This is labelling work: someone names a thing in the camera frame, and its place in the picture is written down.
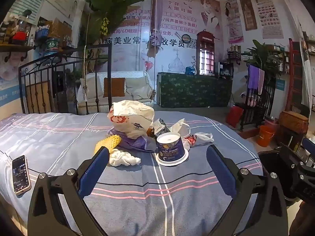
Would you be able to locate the green patterned cabinet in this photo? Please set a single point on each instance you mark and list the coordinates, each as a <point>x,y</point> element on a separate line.
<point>194,91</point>

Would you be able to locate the wicker basket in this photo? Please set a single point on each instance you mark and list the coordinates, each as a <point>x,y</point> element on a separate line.
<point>294,121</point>

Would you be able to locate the large wall poster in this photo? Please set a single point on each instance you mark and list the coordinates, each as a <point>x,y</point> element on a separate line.
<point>172,17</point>

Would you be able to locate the brown wall poster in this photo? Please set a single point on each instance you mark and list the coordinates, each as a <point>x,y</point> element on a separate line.
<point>248,12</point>

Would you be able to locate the white cushion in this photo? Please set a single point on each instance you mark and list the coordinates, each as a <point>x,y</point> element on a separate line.
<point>136,88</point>
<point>92,87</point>

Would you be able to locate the black metal bed frame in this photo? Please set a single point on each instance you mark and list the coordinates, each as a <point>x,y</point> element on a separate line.
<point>61,59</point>

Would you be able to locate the black trash bin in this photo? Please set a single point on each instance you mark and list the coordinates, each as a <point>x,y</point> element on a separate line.
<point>269,167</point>

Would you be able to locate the white grid wall poster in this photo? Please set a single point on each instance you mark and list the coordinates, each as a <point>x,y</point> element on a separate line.
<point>264,14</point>

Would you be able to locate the pink wall poster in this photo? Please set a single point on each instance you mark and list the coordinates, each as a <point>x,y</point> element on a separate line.
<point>234,22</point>

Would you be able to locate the wooden wall shelf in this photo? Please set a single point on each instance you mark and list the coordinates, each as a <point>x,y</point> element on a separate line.
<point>14,48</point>

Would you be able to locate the orange bucket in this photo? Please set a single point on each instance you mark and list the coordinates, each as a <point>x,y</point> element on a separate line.
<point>265,136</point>

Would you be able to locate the smartphone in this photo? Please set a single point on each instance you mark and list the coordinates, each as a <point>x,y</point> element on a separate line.
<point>21,174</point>

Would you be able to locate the blue paper noodle cup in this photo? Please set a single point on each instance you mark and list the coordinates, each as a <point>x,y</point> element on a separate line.
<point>169,150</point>

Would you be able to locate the pink towel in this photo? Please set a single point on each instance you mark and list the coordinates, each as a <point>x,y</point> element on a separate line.
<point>261,81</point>

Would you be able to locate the black framed box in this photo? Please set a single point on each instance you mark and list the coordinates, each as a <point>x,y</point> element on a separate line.
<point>225,70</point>

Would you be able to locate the purple packet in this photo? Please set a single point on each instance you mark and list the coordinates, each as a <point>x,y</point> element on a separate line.
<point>137,144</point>

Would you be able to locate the green tin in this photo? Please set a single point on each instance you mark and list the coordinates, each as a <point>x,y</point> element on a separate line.
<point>51,46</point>

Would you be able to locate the white tissue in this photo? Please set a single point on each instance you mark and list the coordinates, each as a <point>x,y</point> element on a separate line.
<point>120,158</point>

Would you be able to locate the white wicker swing sofa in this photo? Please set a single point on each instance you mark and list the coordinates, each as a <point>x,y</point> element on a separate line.
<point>137,104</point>

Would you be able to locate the small black wall shelf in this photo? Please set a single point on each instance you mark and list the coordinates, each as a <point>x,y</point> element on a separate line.
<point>234,52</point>

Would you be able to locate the banana plant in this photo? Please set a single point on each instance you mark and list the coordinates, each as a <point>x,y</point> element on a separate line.
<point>110,2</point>

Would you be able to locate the brown cushion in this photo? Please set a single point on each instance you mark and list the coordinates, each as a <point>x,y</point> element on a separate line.
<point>114,87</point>

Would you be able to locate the white face mask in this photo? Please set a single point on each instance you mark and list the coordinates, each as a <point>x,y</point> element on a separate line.
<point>178,127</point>

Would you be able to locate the red bag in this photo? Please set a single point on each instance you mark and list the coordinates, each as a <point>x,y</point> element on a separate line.
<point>234,116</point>

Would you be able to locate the red wooden ladder shelf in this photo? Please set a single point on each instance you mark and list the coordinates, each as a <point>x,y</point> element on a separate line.
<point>295,78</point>

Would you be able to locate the purple towel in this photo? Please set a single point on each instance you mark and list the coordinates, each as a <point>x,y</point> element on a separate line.
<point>253,78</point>

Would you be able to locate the green potted plant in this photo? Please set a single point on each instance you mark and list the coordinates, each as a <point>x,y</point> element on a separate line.
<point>260,54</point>

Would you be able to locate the small white plastic bag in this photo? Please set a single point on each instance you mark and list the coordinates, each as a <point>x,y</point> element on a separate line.
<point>199,138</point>

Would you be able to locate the green and white milk carton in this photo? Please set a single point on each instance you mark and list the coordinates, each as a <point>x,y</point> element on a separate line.
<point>160,125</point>

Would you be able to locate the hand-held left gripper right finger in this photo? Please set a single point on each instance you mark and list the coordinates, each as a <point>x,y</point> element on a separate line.
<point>221,172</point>

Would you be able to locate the large white plastic bag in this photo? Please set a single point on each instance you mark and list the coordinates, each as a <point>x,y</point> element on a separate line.
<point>133,118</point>

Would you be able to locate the yellow foam fruit net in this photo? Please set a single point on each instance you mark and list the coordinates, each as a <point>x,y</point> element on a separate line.
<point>108,142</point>

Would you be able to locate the pink bucket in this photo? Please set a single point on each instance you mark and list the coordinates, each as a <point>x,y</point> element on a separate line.
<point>272,123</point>

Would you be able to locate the red telephone booth cabinet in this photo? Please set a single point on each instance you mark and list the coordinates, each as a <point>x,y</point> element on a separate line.
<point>205,54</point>

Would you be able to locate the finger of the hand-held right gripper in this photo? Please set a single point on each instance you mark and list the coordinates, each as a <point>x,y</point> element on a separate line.
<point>290,153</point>

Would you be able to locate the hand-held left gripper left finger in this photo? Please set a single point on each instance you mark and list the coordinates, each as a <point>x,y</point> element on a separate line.
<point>94,169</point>

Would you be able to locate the blue bag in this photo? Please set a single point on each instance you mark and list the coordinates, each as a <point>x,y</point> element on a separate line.
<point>190,70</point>

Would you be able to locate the black metal rack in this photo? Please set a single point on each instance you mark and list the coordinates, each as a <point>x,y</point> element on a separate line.
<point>256,110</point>

